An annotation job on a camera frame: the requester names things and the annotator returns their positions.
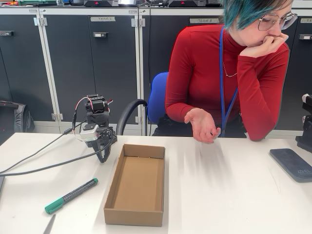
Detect thin metal frame glasses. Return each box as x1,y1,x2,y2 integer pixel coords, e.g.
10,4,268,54
257,12,298,32

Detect black device with red triangle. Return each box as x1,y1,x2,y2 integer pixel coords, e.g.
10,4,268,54
168,0,207,7
83,0,119,7

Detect green black marker pen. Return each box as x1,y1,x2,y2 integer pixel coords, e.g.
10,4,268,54
44,178,99,215

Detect grey pointed strip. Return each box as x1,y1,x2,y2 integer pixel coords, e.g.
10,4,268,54
42,214,57,234

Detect person's right hand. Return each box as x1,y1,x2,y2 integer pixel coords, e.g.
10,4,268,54
184,108,222,144

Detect person's right forearm red sleeve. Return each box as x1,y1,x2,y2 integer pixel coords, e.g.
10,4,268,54
165,101,195,124

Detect dark grey cabinet door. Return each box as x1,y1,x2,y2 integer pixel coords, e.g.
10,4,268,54
0,14,53,121
42,14,137,125
142,15,226,125
276,16,312,131

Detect black backpack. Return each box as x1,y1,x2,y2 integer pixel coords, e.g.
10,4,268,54
0,100,35,144

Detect person's left forearm red sleeve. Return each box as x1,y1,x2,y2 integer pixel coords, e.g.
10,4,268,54
237,52,280,142

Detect thin silver necklace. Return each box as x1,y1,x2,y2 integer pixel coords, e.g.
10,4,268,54
223,62,238,78

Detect black chair armrest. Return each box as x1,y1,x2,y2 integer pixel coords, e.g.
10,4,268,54
116,99,149,136

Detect person's left hand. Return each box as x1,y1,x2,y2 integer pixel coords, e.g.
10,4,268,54
240,33,290,59

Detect woman in red sweater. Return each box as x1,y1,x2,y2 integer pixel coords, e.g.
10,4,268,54
165,0,299,142

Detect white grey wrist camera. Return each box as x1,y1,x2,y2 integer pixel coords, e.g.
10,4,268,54
79,123,98,142

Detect blue lanyard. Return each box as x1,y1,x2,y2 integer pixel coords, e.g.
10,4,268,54
218,26,239,137

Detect open brown cardboard box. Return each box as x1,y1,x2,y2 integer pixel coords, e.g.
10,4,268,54
103,143,166,227

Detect dark smartphone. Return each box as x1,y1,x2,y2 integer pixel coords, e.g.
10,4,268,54
269,148,312,183

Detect green flat box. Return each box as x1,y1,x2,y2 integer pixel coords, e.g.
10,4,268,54
19,0,59,6

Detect thin black base cable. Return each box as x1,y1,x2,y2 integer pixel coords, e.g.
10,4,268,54
0,120,87,173

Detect thick black camera cable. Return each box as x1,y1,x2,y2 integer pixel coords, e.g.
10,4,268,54
0,140,113,176

